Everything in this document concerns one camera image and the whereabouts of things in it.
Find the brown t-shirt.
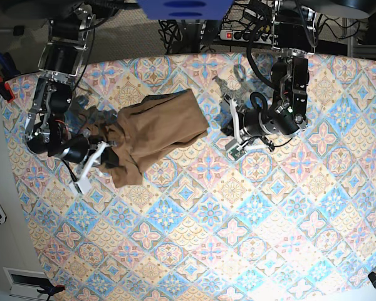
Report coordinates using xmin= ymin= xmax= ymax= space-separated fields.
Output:
xmin=87 ymin=89 xmax=209 ymax=188

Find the black corner clamp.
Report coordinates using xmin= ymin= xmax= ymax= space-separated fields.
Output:
xmin=368 ymin=272 xmax=376 ymax=289

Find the orange black clamp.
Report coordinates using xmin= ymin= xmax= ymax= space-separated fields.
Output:
xmin=37 ymin=278 xmax=65 ymax=298

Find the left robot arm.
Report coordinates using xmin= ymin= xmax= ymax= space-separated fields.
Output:
xmin=221 ymin=1 xmax=318 ymax=160

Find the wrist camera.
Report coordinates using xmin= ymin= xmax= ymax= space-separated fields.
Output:
xmin=69 ymin=178 xmax=91 ymax=195
xmin=227 ymin=146 xmax=246 ymax=161

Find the white framed device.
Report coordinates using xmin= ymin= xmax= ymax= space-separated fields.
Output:
xmin=3 ymin=267 xmax=51 ymax=300

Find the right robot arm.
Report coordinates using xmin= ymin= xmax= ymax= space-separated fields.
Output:
xmin=24 ymin=3 xmax=115 ymax=194

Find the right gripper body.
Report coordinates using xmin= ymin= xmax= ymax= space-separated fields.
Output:
xmin=61 ymin=134 xmax=111 ymax=182

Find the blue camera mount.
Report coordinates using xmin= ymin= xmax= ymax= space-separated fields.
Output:
xmin=137 ymin=0 xmax=233 ymax=20

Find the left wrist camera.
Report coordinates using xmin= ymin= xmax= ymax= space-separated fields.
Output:
xmin=227 ymin=146 xmax=246 ymax=161

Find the red black clamp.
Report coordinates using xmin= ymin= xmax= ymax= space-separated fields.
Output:
xmin=0 ymin=76 xmax=14 ymax=103

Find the white power strip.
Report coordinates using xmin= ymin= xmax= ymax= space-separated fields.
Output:
xmin=219 ymin=29 xmax=272 ymax=45

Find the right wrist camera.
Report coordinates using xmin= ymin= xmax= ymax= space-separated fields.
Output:
xmin=69 ymin=178 xmax=91 ymax=195

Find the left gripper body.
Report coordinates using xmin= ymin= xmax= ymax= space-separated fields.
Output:
xmin=224 ymin=95 xmax=274 ymax=155

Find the patterned tablecloth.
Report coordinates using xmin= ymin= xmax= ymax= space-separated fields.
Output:
xmin=1 ymin=53 xmax=376 ymax=300

